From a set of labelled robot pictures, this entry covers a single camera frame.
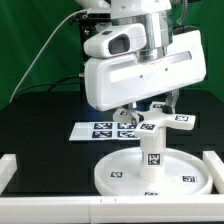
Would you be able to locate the white right fence block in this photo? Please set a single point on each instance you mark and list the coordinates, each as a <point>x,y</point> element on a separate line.
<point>216,168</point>

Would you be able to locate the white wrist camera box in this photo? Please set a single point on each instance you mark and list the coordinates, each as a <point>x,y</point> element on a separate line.
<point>116,40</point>

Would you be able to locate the white fence block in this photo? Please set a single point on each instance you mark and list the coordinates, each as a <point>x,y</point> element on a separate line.
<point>216,168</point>
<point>8,166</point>

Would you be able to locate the white round table top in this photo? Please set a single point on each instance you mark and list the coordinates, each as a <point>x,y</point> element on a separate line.
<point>118,174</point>

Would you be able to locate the white front fence rail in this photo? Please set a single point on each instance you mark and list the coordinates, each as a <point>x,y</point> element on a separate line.
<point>102,210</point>

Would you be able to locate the white left fence block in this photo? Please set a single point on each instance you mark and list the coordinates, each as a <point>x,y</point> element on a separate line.
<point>8,166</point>

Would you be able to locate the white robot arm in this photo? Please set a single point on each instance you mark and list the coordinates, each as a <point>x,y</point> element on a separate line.
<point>140,54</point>

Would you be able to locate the white marker tag board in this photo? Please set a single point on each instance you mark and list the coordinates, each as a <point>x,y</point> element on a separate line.
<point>87,131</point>

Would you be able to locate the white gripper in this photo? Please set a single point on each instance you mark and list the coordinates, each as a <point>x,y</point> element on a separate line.
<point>114,82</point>

